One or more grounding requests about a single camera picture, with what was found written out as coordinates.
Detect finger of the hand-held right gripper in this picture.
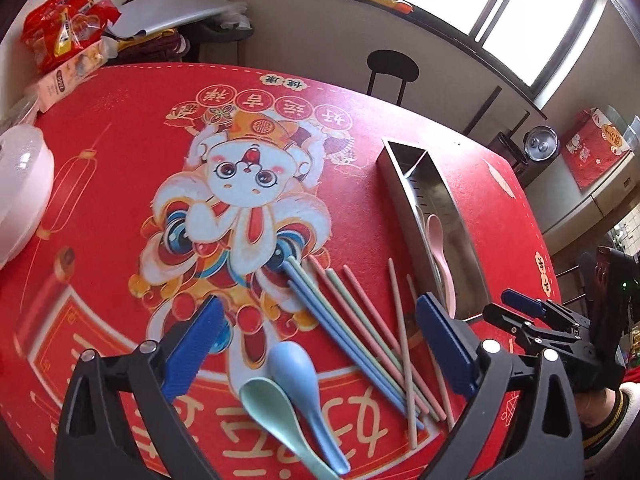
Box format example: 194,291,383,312
501,289,590,332
482,304,556,361

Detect pink box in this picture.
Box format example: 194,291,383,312
25,50,118,113

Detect green chopstick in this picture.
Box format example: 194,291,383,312
325,269,442,420

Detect person's right forearm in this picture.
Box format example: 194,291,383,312
581,385,640,461

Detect pink spoon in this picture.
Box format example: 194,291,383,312
425,214,457,318

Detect grey flat board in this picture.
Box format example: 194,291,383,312
107,0,249,36

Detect silver metal pot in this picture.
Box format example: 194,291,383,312
522,125,560,163

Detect blue spoon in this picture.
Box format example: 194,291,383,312
268,341,352,476

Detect dark wooden frame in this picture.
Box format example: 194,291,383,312
462,85,531,151

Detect red snack bag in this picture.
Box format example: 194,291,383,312
21,0,122,73

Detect blue chopstick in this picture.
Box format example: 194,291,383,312
287,277,408,418
282,257,426,431

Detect green spoon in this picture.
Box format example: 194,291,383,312
239,379,341,480

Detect grey counter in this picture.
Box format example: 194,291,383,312
525,150,640,236

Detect white lidded plastic container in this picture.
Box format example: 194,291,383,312
0,124,55,268

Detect clear plastic box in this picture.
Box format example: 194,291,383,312
607,105,640,147

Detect steel utensil tray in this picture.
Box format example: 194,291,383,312
381,137,492,323

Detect dark cloth pile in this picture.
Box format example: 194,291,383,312
116,30,188,63

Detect red printed table mat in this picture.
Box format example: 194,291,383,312
0,62,563,480

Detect beige chopstick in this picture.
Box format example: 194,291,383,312
406,274,456,430
387,258,419,450

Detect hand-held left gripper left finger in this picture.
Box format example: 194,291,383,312
54,294,228,480

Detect black round stool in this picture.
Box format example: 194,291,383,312
366,50,420,107

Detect person's right hand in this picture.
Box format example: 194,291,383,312
574,382,626,428

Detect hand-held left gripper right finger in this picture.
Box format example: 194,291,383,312
415,292,586,480

